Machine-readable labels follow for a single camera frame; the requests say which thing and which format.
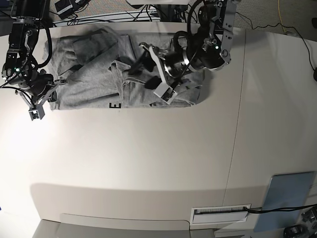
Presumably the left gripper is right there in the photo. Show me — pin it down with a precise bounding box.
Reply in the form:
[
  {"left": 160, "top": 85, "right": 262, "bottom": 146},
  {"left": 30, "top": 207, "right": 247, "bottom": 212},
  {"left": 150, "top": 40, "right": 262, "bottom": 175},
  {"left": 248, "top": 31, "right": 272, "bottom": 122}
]
[{"left": 139, "top": 42, "right": 192, "bottom": 92}]

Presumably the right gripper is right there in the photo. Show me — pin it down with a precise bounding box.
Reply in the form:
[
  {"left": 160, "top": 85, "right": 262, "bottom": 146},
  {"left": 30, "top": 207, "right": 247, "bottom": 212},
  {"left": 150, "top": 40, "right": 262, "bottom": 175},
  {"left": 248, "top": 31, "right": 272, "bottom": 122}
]
[{"left": 19, "top": 74, "right": 63, "bottom": 111}]

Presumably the grey T-shirt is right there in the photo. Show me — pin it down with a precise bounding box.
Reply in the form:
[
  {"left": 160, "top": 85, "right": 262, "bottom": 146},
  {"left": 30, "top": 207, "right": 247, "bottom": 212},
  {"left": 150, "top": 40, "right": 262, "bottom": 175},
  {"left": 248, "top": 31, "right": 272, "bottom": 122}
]
[{"left": 47, "top": 27, "right": 204, "bottom": 110}]

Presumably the robot base stand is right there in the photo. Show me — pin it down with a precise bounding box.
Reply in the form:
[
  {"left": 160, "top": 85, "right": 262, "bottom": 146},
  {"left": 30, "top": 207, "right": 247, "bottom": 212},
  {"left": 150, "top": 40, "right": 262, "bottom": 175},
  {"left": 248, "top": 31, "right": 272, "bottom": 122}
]
[{"left": 126, "top": 0, "right": 192, "bottom": 23}]

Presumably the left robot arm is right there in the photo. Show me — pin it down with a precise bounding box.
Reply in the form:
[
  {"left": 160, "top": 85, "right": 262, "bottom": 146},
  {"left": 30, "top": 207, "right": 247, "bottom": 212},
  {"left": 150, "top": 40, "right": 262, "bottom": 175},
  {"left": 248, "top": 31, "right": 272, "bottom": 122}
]
[{"left": 129, "top": 0, "right": 238, "bottom": 89}]

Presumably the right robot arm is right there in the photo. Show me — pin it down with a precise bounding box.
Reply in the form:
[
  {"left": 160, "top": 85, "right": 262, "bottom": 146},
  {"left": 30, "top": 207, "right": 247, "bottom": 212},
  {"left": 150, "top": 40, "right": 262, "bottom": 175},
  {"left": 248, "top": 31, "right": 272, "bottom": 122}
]
[{"left": 1, "top": 0, "right": 61, "bottom": 119}]

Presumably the black box device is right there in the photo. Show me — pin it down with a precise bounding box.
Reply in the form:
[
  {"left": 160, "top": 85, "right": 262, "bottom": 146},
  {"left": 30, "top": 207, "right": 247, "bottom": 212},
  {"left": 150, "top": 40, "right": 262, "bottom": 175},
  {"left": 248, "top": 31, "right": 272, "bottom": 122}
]
[{"left": 54, "top": 0, "right": 73, "bottom": 20}]

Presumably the blue-grey mat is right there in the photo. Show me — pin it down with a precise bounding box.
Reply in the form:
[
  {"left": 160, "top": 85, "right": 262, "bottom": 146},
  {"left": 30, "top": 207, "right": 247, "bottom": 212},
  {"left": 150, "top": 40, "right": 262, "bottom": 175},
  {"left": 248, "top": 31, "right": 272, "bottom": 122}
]
[{"left": 254, "top": 171, "right": 316, "bottom": 233}]

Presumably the black device bottom right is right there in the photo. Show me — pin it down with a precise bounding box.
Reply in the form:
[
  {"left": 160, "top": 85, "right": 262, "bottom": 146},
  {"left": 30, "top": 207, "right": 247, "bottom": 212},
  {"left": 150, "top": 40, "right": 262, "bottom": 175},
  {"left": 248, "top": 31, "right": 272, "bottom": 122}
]
[{"left": 283, "top": 224, "right": 308, "bottom": 238}]

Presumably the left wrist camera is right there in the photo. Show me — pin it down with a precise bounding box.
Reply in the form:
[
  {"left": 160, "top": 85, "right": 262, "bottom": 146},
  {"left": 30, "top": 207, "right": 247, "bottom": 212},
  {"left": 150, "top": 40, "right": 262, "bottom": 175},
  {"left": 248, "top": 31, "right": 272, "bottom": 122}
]
[{"left": 154, "top": 82, "right": 177, "bottom": 105}]

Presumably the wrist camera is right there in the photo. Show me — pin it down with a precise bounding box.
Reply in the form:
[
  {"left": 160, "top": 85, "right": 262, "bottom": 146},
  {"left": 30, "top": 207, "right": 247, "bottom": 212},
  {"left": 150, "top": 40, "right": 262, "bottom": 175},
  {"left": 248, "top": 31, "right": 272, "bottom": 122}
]
[
  {"left": 28, "top": 104, "right": 45, "bottom": 120},
  {"left": 154, "top": 82, "right": 177, "bottom": 105}
]

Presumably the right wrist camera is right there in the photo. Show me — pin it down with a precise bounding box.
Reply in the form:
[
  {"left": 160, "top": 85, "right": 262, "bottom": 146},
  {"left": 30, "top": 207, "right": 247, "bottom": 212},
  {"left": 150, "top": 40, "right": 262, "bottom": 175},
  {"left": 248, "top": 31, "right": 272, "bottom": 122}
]
[{"left": 28, "top": 104, "right": 45, "bottom": 120}]

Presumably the yellow cable on floor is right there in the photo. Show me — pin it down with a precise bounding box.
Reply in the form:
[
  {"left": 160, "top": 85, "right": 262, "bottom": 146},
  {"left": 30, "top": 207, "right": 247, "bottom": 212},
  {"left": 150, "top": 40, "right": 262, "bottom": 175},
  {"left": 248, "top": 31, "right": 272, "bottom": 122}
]
[{"left": 277, "top": 0, "right": 290, "bottom": 35}]

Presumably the white cable grommet tray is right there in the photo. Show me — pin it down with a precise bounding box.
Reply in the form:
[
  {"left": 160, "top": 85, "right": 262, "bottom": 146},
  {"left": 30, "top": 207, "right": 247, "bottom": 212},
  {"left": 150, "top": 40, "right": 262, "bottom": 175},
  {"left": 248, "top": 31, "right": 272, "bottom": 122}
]
[{"left": 190, "top": 204, "right": 251, "bottom": 225}]

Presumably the black cable on table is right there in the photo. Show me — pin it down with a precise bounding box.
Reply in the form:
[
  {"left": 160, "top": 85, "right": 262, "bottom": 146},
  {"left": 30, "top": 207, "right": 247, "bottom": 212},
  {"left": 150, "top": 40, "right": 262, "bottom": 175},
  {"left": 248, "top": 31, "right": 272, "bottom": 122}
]
[{"left": 243, "top": 204, "right": 317, "bottom": 214}]

